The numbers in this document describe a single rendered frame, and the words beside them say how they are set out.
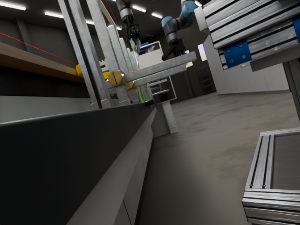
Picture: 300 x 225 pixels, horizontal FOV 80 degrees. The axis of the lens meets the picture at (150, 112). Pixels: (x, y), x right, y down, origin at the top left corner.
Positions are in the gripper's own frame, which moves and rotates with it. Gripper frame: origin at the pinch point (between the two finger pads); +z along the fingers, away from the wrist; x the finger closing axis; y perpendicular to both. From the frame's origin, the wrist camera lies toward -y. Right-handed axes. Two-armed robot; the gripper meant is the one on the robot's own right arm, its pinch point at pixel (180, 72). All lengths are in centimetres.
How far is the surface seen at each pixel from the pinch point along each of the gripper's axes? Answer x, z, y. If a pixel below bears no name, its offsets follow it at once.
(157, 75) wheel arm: -26.6, 0.9, -15.4
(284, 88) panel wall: 288, 76, 245
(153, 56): 222, -68, -5
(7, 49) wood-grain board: -83, -7, -46
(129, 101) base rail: -56, 10, -29
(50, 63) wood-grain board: -68, -7, -46
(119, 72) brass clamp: -58, 0, -28
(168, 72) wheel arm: -26.6, 1.3, -9.4
